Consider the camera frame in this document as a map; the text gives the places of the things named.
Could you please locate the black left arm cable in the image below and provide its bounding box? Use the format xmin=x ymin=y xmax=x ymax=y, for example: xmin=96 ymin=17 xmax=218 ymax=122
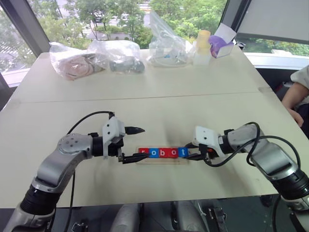
xmin=65 ymin=111 xmax=116 ymax=232

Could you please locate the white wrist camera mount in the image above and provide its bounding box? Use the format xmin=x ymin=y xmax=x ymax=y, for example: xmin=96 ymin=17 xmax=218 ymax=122
xmin=101 ymin=117 xmax=126 ymax=160
xmin=194 ymin=125 xmax=224 ymax=158

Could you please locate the white bottle with yellow cap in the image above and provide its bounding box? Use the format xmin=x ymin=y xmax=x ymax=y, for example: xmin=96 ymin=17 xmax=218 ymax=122
xmin=193 ymin=30 xmax=212 ymax=66

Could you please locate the person white shirt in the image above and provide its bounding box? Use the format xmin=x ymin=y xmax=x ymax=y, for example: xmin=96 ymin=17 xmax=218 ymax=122
xmin=289 ymin=64 xmax=309 ymax=108

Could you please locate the clear bag with dark items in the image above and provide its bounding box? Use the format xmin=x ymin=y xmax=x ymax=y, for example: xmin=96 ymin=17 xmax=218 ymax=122
xmin=88 ymin=40 xmax=146 ymax=74

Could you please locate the person bare hand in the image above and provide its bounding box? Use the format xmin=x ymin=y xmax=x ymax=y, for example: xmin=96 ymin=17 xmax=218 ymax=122
xmin=287 ymin=109 xmax=304 ymax=127

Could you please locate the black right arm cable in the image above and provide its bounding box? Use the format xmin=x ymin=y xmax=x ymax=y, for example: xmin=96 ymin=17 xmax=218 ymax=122
xmin=204 ymin=121 xmax=302 ymax=170

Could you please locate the purple and white box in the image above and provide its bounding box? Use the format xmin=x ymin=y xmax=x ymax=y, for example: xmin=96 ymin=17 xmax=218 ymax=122
xmin=209 ymin=23 xmax=237 ymax=58

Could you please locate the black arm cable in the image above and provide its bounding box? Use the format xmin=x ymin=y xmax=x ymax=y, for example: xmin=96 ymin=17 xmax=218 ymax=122
xmin=204 ymin=121 xmax=302 ymax=170
xmin=65 ymin=111 xmax=116 ymax=232

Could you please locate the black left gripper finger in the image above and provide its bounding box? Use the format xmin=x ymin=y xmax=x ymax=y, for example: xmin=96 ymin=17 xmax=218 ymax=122
xmin=121 ymin=152 xmax=149 ymax=165
xmin=125 ymin=126 xmax=145 ymax=135

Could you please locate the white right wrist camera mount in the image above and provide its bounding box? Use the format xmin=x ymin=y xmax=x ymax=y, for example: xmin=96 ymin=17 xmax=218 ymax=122
xmin=194 ymin=125 xmax=224 ymax=158

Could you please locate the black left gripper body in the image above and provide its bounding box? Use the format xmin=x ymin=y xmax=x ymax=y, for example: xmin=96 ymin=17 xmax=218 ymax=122
xmin=108 ymin=136 xmax=125 ymax=163

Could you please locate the dark window frame post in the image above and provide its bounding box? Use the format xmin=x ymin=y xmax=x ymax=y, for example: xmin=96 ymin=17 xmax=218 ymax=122
xmin=0 ymin=0 xmax=51 ymax=58
xmin=221 ymin=0 xmax=252 ymax=33

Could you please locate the wooden block tray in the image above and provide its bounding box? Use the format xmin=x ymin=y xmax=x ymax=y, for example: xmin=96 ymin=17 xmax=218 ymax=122
xmin=135 ymin=147 xmax=190 ymax=166

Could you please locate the tall clear bag with cables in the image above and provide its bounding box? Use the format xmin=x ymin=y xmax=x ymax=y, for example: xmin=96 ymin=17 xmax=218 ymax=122
xmin=148 ymin=11 xmax=194 ymax=68

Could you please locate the grey rounded shape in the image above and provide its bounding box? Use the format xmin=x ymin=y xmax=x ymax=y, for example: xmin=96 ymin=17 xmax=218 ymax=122
xmin=115 ymin=204 xmax=143 ymax=232

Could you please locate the grey roller blind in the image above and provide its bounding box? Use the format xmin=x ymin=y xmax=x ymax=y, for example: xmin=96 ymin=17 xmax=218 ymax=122
xmin=238 ymin=0 xmax=309 ymax=44

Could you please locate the plastic bag with pink cloth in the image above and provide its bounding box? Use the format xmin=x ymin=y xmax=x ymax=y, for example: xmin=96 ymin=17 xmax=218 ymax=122
xmin=49 ymin=41 xmax=108 ymax=82

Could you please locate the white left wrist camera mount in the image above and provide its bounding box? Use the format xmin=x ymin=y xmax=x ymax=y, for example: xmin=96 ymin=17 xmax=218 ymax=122
xmin=101 ymin=117 xmax=126 ymax=160

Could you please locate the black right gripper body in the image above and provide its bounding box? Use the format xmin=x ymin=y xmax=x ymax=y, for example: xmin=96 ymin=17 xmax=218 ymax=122
xmin=199 ymin=144 xmax=214 ymax=163

